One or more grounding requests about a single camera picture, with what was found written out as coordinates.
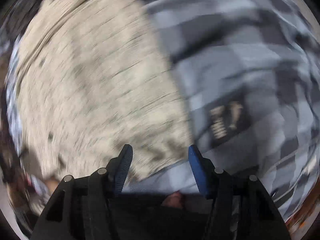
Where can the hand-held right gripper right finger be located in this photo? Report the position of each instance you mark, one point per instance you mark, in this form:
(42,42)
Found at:
(200,172)

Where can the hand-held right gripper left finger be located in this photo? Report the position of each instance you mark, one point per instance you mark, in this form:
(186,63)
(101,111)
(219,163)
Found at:
(123,170)

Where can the cream checked tweed jacket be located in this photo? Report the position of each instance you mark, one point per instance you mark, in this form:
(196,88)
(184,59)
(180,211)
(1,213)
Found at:
(95,80)

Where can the blue checked bed cover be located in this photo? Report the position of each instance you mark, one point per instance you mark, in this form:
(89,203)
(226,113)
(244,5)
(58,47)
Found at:
(225,67)

